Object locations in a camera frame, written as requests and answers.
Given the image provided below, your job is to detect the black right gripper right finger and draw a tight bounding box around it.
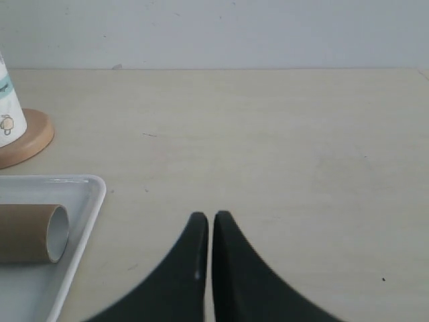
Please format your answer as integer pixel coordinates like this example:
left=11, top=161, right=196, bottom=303
left=212, top=211, right=340, bottom=322

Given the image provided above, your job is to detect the patterned white paper towel roll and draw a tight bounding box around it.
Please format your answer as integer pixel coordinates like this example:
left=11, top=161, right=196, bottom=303
left=0, top=56, right=27, bottom=148

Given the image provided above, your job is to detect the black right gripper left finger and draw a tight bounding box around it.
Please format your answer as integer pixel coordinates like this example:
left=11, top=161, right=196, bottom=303
left=89, top=212, right=208, bottom=322

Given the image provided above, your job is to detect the white rectangular plastic tray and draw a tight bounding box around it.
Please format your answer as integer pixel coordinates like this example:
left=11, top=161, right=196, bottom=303
left=0, top=174, right=107, bottom=322

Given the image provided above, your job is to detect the brown cardboard tube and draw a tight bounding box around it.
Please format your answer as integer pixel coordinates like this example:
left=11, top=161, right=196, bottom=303
left=1, top=204, right=70, bottom=264

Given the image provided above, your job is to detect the wooden paper towel holder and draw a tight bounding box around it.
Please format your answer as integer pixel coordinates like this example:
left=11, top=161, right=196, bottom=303
left=1, top=109, right=55, bottom=169

